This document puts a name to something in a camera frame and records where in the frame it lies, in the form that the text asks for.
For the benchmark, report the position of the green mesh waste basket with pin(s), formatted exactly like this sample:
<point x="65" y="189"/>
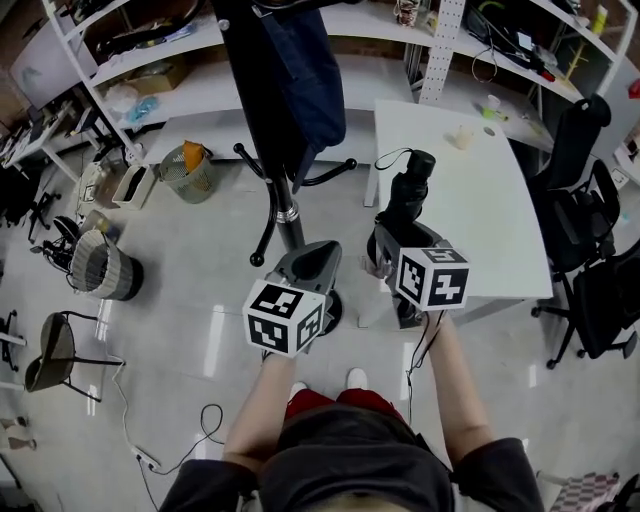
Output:
<point x="192" y="177"/>

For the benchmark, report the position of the small cluttered cardboard box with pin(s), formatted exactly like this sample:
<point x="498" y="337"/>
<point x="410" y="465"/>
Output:
<point x="100" y="185"/>

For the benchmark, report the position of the yellow green small object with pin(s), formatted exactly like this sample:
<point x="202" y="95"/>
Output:
<point x="500" y="116"/>

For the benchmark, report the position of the beige cup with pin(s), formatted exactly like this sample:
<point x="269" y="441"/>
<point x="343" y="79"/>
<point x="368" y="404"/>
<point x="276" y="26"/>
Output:
<point x="462" y="137"/>

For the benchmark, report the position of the white metal shelving unit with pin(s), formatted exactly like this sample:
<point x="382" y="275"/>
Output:
<point x="200" y="37"/>

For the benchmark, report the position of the white desk with clutter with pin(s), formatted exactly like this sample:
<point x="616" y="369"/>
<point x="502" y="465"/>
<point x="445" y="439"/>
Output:
<point x="45" y="142"/>

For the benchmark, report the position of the dark jacket on rack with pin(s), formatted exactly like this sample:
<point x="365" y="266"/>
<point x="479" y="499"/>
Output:
<point x="310" y="75"/>

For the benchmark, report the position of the person's dark grey shirt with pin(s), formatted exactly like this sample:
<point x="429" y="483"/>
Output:
<point x="350" y="465"/>

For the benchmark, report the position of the person's right forearm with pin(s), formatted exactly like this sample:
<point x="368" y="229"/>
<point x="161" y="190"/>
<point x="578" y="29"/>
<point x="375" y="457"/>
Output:
<point x="457" y="400"/>

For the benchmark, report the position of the black folding umbrella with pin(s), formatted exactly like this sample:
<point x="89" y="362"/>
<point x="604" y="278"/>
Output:
<point x="407" y="200"/>

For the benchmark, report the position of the small white plastic bag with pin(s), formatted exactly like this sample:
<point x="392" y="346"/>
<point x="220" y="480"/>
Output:
<point x="120" y="100"/>

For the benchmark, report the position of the person's left forearm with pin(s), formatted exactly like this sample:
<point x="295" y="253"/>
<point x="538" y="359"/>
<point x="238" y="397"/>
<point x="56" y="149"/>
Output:
<point x="265" y="410"/>

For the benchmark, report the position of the white power strip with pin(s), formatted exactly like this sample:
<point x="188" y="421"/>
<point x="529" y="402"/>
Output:
<point x="146" y="457"/>

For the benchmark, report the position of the person's left white shoe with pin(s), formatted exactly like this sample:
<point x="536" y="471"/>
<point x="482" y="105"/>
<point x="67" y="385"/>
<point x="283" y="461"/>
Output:
<point x="298" y="391"/>

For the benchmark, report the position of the person's red shorts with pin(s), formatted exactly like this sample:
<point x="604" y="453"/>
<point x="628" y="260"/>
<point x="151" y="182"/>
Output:
<point x="360" y="400"/>

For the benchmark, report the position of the large flat screen television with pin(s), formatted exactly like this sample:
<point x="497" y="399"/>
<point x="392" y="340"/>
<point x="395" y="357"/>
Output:
<point x="52" y="67"/>

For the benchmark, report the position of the grey shell chair black legs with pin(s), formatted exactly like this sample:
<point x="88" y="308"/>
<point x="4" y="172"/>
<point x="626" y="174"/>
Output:
<point x="52" y="345"/>

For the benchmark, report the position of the person's white shoe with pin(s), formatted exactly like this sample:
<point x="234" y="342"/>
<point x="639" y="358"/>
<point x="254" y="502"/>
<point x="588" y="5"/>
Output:
<point x="298" y="391"/>
<point x="357" y="378"/>

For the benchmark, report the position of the person's right white shoe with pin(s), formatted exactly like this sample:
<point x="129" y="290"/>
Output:
<point x="357" y="378"/>

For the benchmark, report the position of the red white checkered cloth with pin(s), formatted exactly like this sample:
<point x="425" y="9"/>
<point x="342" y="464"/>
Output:
<point x="585" y="495"/>

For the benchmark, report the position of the orange packet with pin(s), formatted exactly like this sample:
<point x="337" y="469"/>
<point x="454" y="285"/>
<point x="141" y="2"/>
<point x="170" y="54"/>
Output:
<point x="192" y="155"/>

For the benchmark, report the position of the black coat rack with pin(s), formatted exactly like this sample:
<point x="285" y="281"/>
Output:
<point x="290" y="220"/>

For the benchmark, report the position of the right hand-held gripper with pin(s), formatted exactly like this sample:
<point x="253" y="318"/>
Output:
<point x="432" y="280"/>

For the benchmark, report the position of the yellow bottle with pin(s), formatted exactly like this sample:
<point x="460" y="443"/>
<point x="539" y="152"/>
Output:
<point x="600" y="20"/>

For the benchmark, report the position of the white table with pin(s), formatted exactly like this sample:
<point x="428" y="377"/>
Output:
<point x="480" y="210"/>

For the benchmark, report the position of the wooden peg stand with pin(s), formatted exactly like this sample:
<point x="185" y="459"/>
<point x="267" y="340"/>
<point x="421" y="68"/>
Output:
<point x="578" y="57"/>

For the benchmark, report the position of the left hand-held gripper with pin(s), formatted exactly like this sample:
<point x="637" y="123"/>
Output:
<point x="272" y="320"/>

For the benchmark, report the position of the cyan packet bundle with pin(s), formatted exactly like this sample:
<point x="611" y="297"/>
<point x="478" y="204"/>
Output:
<point x="144" y="109"/>

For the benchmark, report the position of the white paper cup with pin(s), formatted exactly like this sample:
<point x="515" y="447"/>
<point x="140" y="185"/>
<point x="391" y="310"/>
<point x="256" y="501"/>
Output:
<point x="493" y="103"/>

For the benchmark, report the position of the grey white woven basket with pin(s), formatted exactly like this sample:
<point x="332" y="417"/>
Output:
<point x="107" y="270"/>

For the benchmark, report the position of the white rectangular bin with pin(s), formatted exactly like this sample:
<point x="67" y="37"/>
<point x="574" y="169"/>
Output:
<point x="131" y="187"/>

